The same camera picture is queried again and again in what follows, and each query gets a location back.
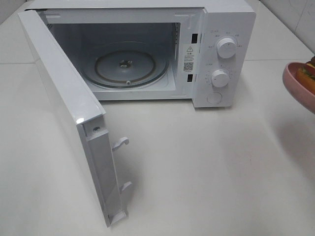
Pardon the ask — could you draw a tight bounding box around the pink round plate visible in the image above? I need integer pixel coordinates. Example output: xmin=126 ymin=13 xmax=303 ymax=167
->
xmin=283 ymin=62 xmax=315 ymax=114

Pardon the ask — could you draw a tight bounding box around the burger with lettuce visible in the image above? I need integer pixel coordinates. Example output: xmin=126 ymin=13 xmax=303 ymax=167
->
xmin=296 ymin=57 xmax=315 ymax=94

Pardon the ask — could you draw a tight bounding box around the upper white power knob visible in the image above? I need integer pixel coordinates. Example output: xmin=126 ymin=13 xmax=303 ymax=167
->
xmin=216 ymin=37 xmax=237 ymax=59

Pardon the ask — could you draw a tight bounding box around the white timer knob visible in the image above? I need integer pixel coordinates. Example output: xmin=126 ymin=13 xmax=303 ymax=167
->
xmin=211 ymin=69 xmax=229 ymax=88

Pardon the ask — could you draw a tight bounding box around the white microwave oven body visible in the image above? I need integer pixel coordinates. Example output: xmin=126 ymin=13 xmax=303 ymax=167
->
xmin=23 ymin=0 xmax=256 ymax=108

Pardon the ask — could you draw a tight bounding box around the white warning label sticker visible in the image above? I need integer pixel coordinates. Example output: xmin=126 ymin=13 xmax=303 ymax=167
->
xmin=182 ymin=44 xmax=197 ymax=73

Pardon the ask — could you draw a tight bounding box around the glass microwave turntable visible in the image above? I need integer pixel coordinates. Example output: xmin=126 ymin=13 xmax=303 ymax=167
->
xmin=82 ymin=41 xmax=169 ymax=89

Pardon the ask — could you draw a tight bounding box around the white microwave door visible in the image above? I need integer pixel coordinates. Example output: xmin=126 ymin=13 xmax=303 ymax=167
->
xmin=18 ymin=10 xmax=131 ymax=226

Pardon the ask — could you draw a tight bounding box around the round white door button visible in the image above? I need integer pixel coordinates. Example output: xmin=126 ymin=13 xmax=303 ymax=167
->
xmin=206 ymin=92 xmax=222 ymax=104

